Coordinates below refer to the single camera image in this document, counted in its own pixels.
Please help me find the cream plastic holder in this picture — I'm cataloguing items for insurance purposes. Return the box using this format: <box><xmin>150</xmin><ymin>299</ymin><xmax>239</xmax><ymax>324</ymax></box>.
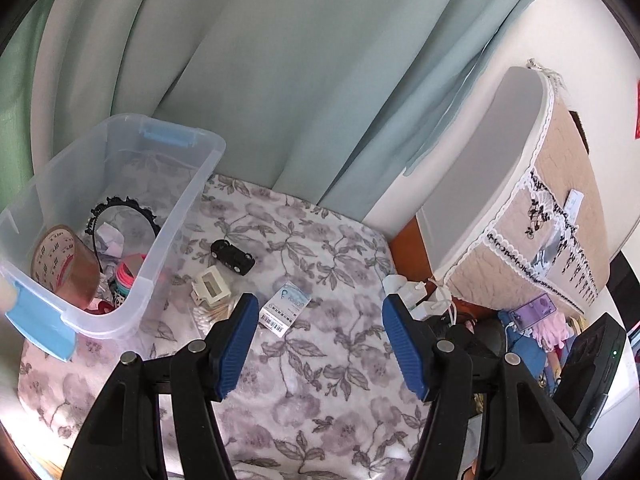
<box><xmin>191</xmin><ymin>266</ymin><xmax>231</xmax><ymax>309</ymax></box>

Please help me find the pale blue curtain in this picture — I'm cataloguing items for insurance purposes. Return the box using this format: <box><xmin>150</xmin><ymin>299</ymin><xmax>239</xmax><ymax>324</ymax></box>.
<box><xmin>35</xmin><ymin>0</ymin><xmax>539</xmax><ymax>227</ymax></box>

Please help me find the brown packing tape roll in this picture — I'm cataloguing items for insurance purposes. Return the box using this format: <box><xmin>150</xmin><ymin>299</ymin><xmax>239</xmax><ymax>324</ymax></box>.
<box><xmin>32</xmin><ymin>225</ymin><xmax>103</xmax><ymax>307</ymax></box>

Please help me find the pack of cotton swabs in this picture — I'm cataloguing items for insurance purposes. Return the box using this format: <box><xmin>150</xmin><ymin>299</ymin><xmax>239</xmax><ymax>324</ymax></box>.
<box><xmin>192</xmin><ymin>300</ymin><xmax>242</xmax><ymax>334</ymax></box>

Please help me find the clear plastic storage box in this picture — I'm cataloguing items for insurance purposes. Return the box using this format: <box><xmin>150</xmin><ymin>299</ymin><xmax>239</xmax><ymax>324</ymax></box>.
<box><xmin>0</xmin><ymin>113</ymin><xmax>227</xmax><ymax>363</ymax></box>

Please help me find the pink fluffy cloth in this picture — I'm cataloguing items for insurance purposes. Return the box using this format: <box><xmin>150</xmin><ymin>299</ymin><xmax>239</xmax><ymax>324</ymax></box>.
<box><xmin>527</xmin><ymin>310</ymin><xmax>572</xmax><ymax>352</ymax></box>

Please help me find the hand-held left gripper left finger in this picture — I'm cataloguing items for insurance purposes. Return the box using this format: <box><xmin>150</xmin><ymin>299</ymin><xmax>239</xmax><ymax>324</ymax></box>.
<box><xmin>62</xmin><ymin>292</ymin><xmax>259</xmax><ymax>480</ymax></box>

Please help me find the white and blue labelled packet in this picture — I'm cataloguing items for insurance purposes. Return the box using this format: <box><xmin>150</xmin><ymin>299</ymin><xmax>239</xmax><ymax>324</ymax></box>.
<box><xmin>258</xmin><ymin>282</ymin><xmax>312</xmax><ymax>334</ymax></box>

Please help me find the pink and teal tape roll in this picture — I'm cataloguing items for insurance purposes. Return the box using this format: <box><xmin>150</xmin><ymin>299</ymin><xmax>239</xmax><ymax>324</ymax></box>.
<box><xmin>113</xmin><ymin>254</ymin><xmax>147</xmax><ymax>302</ymax></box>

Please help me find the wooden bedside cabinet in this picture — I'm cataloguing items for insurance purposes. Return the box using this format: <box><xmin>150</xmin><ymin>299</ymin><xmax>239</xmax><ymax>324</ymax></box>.
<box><xmin>389</xmin><ymin>214</ymin><xmax>501</xmax><ymax>322</ymax></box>

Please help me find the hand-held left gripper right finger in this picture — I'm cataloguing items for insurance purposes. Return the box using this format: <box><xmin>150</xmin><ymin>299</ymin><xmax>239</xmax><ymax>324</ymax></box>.
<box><xmin>382</xmin><ymin>292</ymin><xmax>583</xmax><ymax>480</ymax></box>

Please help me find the purple phone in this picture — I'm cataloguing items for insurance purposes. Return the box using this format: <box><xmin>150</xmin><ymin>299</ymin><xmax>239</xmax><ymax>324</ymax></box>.
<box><xmin>507</xmin><ymin>295</ymin><xmax>556</xmax><ymax>334</ymax></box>

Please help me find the black round object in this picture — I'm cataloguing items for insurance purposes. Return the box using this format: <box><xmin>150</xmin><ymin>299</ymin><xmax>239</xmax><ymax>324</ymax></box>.
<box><xmin>462</xmin><ymin>319</ymin><xmax>512</xmax><ymax>361</ymax></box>

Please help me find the green curtain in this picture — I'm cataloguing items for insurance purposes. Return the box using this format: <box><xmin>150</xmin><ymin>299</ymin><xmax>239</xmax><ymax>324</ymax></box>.
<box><xmin>0</xmin><ymin>0</ymin><xmax>57</xmax><ymax>211</ymax></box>

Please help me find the white charger plug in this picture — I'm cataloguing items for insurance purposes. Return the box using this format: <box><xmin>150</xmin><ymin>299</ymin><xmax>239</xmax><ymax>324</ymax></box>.
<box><xmin>382</xmin><ymin>275</ymin><xmax>454</xmax><ymax>319</ymax></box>

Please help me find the blue cloth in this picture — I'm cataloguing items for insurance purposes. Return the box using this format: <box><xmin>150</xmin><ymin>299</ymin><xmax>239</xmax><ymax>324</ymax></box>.
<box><xmin>506</xmin><ymin>330</ymin><xmax>550</xmax><ymax>387</ymax></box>

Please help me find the grey floral blanket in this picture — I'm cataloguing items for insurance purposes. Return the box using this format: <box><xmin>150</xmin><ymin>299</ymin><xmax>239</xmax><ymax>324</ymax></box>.
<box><xmin>17</xmin><ymin>174</ymin><xmax>442</xmax><ymax>480</ymax></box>

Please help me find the beige lace-trimmed cover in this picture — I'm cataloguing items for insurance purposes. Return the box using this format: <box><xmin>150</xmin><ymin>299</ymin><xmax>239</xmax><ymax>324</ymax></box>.
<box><xmin>434</xmin><ymin>60</ymin><xmax>614</xmax><ymax>314</ymax></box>

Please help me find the black lace headband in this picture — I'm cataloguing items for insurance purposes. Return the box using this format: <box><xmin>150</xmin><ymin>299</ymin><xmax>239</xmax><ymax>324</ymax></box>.
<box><xmin>85</xmin><ymin>195</ymin><xmax>162</xmax><ymax>272</ymax></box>

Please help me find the black toy car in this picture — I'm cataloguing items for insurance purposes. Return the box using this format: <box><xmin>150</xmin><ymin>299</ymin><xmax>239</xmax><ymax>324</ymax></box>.
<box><xmin>210</xmin><ymin>239</ymin><xmax>256</xmax><ymax>276</ymax></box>

